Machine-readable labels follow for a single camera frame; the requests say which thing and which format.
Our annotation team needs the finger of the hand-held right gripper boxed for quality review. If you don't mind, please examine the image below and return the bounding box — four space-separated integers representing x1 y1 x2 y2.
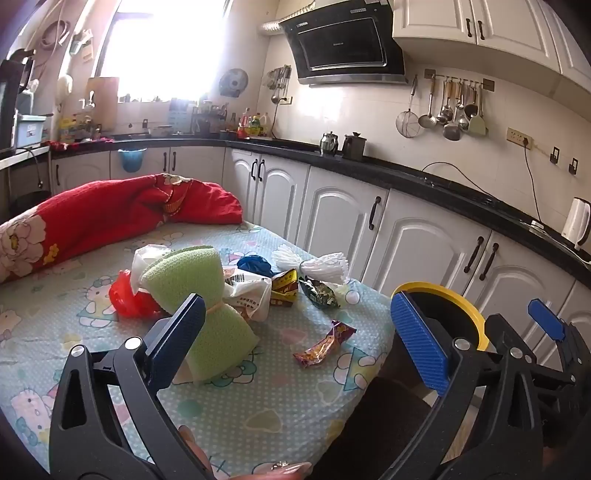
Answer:
484 313 561 370
527 299 578 343

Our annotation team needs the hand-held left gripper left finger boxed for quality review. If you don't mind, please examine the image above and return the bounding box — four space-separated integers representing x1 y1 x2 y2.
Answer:
48 293 218 480

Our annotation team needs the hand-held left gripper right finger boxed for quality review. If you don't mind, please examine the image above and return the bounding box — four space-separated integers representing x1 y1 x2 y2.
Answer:
390 291 546 480

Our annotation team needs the yellow rim trash bin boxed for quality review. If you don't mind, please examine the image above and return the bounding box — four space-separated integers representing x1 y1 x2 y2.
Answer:
391 281 491 354

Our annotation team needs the green mesh sponge cloth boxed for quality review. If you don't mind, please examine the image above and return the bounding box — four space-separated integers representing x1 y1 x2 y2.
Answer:
141 246 260 384

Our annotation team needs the red plastic bag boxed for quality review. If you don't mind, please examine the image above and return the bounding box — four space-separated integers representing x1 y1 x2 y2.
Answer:
109 270 162 318

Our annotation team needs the white printed plastic bag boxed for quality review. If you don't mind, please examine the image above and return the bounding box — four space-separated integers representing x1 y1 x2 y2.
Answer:
222 270 273 324

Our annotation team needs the orange snack wrapper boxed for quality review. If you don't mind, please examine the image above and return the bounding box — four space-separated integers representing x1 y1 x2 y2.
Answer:
294 320 358 368

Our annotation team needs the green snack wrapper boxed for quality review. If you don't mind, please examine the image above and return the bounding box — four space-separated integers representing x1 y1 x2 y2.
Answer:
299 275 341 309

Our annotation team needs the yellow red snack box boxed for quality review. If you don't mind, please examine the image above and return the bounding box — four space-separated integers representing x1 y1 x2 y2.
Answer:
270 268 298 308

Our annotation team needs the person's left hand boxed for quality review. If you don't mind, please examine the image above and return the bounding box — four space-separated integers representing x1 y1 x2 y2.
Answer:
178 425 311 480

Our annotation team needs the white electric kettle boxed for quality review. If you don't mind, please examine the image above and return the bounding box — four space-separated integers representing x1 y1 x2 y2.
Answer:
561 197 591 250

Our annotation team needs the cartoon cat printed bedsheet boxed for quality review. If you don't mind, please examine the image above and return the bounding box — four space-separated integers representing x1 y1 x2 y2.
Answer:
0 220 398 480

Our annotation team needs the red floral quilt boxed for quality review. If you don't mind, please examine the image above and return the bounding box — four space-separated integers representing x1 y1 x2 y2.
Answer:
0 173 244 283

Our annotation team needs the row of white cabinet doors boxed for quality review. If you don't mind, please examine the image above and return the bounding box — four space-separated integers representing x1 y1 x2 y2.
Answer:
51 145 591 352

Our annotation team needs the black countertop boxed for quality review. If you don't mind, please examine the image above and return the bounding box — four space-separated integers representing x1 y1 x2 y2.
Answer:
51 134 591 278

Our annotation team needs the blue hanging bin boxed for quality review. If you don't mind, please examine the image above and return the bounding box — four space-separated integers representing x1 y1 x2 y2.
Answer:
117 147 147 173

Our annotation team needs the black bucket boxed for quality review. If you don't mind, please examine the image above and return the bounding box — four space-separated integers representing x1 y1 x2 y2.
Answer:
9 190 51 217

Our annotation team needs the dark lidded pot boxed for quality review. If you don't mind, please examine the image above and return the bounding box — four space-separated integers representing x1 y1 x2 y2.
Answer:
342 132 368 161

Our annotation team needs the red cloth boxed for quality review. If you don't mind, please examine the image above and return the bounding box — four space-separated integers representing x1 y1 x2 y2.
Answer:
48 137 116 151

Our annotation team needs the row of hanging kitchen utensils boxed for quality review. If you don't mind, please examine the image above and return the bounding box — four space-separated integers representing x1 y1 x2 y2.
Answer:
418 76 488 141

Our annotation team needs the group of condiment bottles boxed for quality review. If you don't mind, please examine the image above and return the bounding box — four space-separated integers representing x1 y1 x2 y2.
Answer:
228 108 273 139

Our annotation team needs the wooden cutting board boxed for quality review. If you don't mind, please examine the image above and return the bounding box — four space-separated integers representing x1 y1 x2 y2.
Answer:
87 76 120 130

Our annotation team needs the blue plastic crate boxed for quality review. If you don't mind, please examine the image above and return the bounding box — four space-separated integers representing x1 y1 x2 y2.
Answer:
16 114 47 148

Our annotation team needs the hanging utensil rack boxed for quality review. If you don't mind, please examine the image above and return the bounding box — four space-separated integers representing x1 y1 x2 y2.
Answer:
267 65 291 104

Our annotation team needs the black appliance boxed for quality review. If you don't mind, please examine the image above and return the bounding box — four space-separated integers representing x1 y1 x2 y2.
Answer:
0 55 35 153

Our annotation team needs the bright window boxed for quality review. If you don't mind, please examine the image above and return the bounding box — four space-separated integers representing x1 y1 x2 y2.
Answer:
95 0 232 103

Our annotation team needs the black range hood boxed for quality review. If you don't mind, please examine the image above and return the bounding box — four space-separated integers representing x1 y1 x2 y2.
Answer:
278 0 409 86

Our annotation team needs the black power cable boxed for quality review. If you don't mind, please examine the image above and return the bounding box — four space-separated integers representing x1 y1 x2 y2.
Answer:
421 161 498 200
523 144 543 223

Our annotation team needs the wire strainer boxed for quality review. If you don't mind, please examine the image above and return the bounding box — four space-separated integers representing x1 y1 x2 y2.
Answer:
396 76 423 138

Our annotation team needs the wall utensil rail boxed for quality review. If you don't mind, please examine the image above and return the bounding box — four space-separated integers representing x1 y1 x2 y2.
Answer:
424 69 495 92

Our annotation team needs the white wall cabinet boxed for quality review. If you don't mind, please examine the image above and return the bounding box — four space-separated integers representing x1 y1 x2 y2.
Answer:
392 0 591 93

